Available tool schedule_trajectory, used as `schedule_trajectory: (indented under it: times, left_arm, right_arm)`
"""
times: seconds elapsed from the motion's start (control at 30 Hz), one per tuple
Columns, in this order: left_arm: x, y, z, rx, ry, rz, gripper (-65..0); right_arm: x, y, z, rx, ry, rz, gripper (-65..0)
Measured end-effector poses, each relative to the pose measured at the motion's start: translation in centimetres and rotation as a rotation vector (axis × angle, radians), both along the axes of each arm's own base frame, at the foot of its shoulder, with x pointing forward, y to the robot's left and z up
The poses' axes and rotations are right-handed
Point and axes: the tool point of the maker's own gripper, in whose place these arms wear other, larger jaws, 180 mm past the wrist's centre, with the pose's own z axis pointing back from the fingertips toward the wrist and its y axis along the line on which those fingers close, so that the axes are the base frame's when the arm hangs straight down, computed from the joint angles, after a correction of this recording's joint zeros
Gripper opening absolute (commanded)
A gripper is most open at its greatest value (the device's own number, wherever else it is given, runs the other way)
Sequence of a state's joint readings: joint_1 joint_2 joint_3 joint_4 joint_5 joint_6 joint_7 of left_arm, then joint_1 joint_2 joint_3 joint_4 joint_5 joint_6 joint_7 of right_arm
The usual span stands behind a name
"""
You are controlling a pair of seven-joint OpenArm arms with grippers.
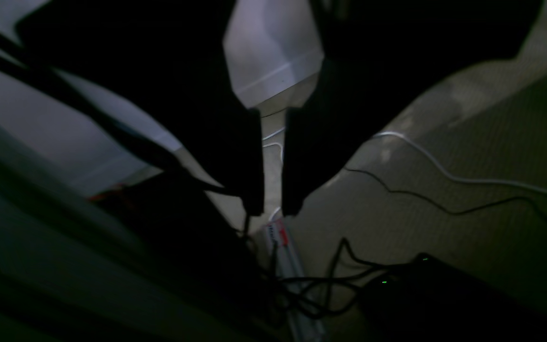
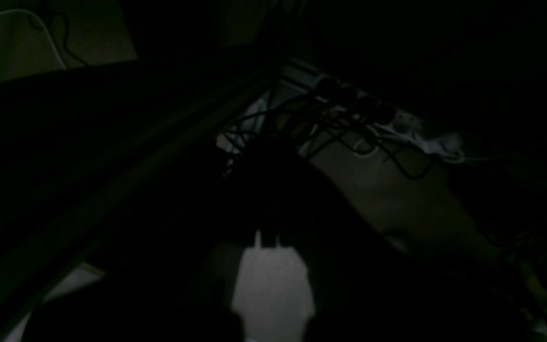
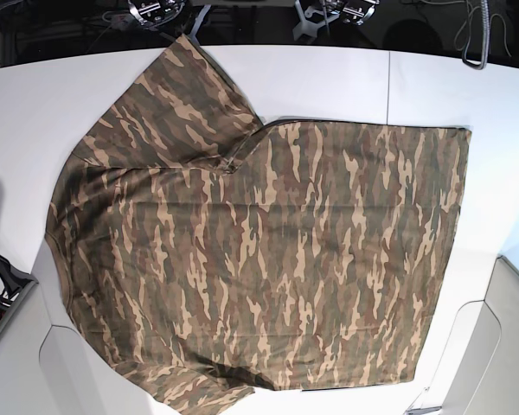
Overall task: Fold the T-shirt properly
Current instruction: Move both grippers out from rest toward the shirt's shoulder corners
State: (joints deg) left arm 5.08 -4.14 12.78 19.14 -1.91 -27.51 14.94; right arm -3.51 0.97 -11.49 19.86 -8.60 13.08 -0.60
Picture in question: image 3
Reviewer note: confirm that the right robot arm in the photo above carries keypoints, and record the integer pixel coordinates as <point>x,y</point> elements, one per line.
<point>149,13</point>

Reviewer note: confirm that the camouflage T-shirt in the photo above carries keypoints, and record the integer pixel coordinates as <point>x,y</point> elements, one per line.
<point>203,254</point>

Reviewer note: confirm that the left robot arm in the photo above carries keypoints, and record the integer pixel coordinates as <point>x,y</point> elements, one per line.
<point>356,12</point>

